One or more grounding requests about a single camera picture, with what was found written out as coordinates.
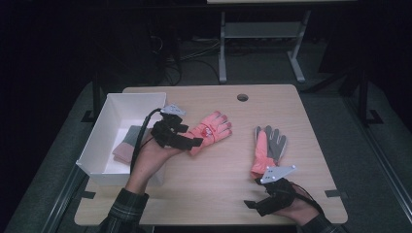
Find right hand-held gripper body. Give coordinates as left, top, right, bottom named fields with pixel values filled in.
left=256, top=164, right=298, bottom=217

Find white box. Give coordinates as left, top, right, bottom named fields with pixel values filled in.
left=75, top=91, right=168, bottom=187

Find bundle of floor cables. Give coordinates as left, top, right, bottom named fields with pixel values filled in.
left=149, top=34, right=222, bottom=87

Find hand-held gripper cable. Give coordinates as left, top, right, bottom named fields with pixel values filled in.
left=290, top=182, right=325, bottom=216
left=129, top=107, right=163, bottom=173

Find pink glove with grey palm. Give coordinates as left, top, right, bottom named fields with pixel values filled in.
left=250, top=124, right=289, bottom=179

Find white metal table frame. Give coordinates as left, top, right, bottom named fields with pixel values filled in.
left=218, top=9, right=313, bottom=84

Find right hand-held gripper cable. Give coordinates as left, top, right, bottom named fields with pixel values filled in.
left=290, top=182, right=325, bottom=216

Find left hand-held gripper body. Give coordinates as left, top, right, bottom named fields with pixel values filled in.
left=150, top=103, right=189, bottom=150

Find pink glove with red print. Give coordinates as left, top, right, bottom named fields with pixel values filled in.
left=186, top=110, right=233, bottom=156

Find black metal stand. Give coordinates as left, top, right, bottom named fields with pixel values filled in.
left=81, top=69, right=105, bottom=124
left=357, top=69, right=385, bottom=126

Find person's right hand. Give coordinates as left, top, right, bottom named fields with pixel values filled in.
left=275, top=186, right=322, bottom=227

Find person's left hand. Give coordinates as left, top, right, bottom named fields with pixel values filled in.
left=125, top=135, right=183, bottom=196

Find left hand-held gripper cable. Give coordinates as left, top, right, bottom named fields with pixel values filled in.
left=129, top=107, right=163, bottom=173

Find items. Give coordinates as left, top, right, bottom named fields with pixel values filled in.
left=111, top=124, right=152, bottom=164

